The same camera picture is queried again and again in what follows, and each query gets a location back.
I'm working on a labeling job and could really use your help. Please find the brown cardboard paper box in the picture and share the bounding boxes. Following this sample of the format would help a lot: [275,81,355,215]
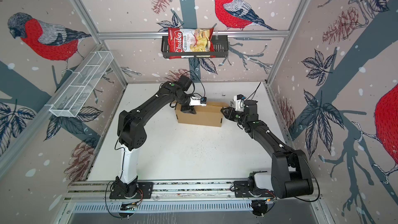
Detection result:
[175,102,229,127]

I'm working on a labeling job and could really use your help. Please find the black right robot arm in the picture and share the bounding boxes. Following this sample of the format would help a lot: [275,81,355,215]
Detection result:
[221,100,314,199]

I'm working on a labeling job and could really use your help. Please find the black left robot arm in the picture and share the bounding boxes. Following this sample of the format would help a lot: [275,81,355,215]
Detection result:
[116,75,193,194]

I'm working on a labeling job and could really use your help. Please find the red cassava chips bag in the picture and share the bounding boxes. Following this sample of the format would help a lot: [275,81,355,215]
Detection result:
[167,28,214,53]

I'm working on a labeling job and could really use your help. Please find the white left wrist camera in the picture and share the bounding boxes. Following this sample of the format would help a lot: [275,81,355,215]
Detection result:
[189,96,207,106]

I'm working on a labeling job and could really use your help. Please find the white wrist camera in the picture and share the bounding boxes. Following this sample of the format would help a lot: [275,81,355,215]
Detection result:
[189,96,207,106]
[233,94,246,112]

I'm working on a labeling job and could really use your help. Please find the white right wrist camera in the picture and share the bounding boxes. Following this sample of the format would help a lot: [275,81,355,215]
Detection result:
[233,94,246,112]

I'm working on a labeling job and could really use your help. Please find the black wire wall basket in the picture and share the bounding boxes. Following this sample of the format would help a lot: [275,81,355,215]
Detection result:
[161,35,229,59]

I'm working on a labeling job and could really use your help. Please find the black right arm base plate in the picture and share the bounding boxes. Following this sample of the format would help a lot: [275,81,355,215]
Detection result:
[230,180,276,198]

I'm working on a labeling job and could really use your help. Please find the aluminium front rail frame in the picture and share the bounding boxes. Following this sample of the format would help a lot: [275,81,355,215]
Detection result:
[62,177,321,215]

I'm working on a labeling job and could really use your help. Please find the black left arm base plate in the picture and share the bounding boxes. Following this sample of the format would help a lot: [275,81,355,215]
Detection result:
[109,180,154,200]

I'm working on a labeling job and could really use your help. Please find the white mesh wall shelf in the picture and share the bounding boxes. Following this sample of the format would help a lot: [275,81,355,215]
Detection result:
[49,51,114,117]

